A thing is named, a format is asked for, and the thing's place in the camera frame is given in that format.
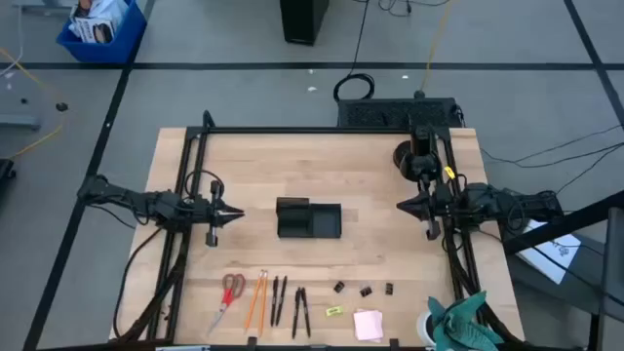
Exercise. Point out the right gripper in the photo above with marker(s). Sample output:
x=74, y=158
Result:
x=441, y=205

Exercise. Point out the blue plastic bin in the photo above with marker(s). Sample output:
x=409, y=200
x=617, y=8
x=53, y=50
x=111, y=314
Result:
x=117, y=46

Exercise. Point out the yellow-green eraser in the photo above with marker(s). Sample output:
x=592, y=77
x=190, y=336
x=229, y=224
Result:
x=334, y=311

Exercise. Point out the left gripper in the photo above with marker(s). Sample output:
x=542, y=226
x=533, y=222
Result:
x=207, y=214

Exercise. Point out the pink sticky note pad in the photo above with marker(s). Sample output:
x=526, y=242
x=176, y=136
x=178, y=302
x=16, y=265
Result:
x=368, y=325

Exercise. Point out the black computer tower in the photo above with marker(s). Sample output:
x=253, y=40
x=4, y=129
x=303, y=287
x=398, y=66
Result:
x=302, y=19

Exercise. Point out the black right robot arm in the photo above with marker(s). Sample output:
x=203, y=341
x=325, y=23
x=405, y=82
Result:
x=487, y=200

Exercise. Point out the white paper sheet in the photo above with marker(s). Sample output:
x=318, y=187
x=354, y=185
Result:
x=551, y=248

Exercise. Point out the white cup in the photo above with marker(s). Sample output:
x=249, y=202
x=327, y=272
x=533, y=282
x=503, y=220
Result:
x=423, y=329

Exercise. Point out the black mesh desk organizer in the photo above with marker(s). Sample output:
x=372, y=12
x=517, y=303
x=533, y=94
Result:
x=302, y=219

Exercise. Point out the teal cloth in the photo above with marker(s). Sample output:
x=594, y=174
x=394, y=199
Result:
x=463, y=326

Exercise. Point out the black binder clip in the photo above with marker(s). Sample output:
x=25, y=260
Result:
x=339, y=286
x=366, y=291
x=389, y=288

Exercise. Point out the grey furniture foot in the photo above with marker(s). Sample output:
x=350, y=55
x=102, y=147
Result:
x=19, y=122

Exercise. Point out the black pen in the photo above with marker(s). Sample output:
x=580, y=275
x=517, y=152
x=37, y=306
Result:
x=296, y=312
x=281, y=302
x=305, y=312
x=274, y=302

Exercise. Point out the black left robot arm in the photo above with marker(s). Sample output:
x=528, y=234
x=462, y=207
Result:
x=146, y=205

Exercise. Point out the black perforated metal box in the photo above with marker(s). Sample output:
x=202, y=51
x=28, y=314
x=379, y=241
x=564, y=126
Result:
x=390, y=113

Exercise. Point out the magazines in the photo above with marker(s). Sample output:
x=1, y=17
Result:
x=95, y=22

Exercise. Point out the black aluminium table frame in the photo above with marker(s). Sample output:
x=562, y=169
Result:
x=292, y=130

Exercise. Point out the black metal beam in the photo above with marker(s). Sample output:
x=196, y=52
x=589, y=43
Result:
x=560, y=226

